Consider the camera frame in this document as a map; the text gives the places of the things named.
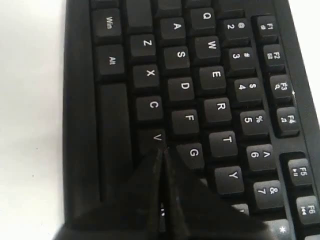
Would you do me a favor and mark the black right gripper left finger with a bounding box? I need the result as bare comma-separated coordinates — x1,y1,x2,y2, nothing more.
54,148,164,240

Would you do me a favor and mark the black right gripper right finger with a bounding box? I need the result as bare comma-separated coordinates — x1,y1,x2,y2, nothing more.
162,147,281,240

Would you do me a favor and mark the black Acer keyboard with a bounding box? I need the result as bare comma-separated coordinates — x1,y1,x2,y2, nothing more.
62,0,320,240

